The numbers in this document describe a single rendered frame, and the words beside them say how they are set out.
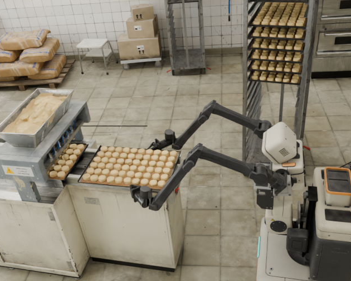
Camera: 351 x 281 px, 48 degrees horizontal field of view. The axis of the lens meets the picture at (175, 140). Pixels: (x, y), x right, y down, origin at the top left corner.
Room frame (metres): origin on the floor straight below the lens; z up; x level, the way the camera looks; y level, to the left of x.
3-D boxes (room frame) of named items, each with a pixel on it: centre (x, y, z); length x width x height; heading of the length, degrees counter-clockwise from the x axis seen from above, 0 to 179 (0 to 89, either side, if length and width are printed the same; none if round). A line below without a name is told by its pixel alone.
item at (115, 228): (2.14, 0.39, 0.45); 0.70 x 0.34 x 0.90; 73
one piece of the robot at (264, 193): (1.85, -0.54, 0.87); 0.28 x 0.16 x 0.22; 163
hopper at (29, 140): (2.28, 0.87, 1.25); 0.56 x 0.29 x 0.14; 163
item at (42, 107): (2.28, 0.87, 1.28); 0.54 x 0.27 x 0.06; 163
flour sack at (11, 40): (5.74, 2.03, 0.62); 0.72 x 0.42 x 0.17; 87
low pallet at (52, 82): (5.72, 2.09, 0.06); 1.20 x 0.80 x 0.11; 83
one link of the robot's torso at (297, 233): (1.75, -0.65, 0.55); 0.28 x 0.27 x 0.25; 163
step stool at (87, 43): (5.83, 1.05, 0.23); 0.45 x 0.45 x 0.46; 73
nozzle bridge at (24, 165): (2.28, 0.87, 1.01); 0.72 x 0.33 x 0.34; 163
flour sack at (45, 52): (5.67, 1.81, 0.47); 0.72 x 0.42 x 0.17; 176
